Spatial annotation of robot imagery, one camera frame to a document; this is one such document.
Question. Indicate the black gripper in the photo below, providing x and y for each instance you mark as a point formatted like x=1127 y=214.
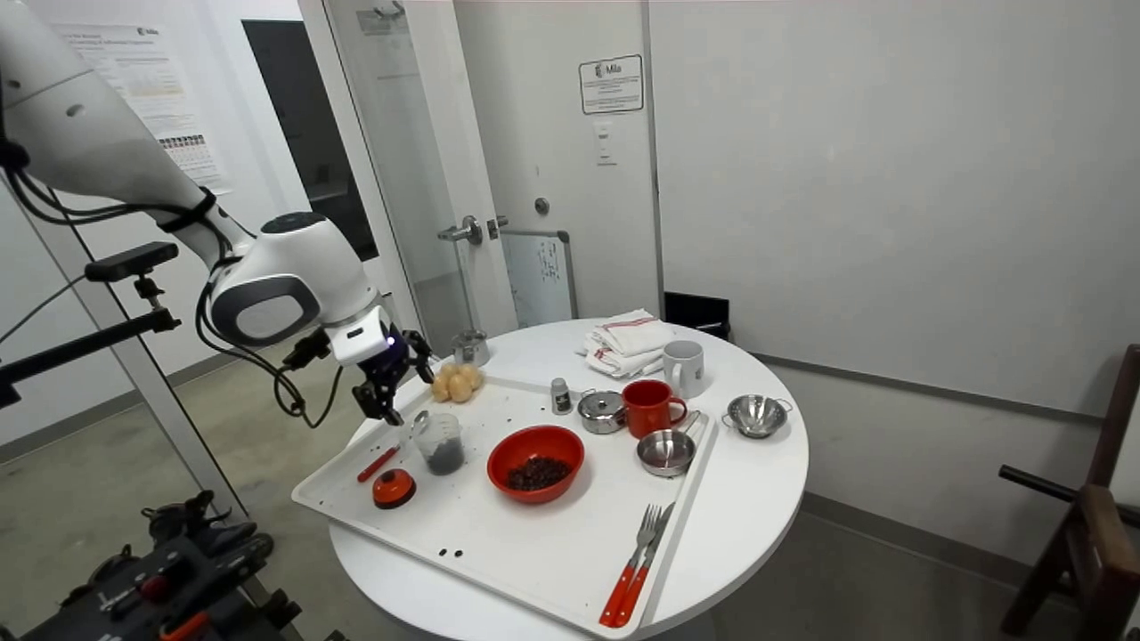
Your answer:
x=381 y=376

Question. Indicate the clear plastic jug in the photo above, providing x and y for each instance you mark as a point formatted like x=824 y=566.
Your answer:
x=440 y=441

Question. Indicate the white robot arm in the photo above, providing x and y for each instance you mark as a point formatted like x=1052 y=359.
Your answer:
x=275 y=296

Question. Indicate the red bowl with beans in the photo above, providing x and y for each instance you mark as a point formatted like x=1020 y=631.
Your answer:
x=537 y=465

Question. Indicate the steel bowl on tray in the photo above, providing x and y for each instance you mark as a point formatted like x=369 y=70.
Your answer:
x=666 y=453

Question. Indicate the steel bowl on table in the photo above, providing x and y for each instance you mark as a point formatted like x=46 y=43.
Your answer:
x=756 y=414

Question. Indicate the small grey shaker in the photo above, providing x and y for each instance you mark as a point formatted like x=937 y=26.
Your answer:
x=562 y=397

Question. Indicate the small steel lidded pot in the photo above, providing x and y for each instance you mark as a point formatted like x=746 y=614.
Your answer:
x=598 y=411

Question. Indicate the white plastic tray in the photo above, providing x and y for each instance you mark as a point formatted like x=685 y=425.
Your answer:
x=558 y=559

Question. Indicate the white red striped cloth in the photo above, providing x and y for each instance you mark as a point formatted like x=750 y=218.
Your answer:
x=627 y=343

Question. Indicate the red mug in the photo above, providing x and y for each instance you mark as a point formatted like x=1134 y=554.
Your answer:
x=651 y=406

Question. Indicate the white mug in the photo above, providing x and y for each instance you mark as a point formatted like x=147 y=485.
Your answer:
x=685 y=366

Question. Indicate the black floor equipment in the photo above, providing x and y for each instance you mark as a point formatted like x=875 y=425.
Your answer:
x=191 y=585

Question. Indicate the wooden chair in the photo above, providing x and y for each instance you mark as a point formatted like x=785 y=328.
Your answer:
x=1091 y=550

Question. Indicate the orange handled spoon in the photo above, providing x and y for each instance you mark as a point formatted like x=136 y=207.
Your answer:
x=376 y=465

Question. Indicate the door handle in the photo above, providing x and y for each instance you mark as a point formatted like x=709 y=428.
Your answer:
x=471 y=229

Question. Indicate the camera on tripod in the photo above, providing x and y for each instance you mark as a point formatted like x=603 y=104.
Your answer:
x=109 y=326

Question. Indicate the wall notice sign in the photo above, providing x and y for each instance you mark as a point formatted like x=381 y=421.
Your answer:
x=611 y=86

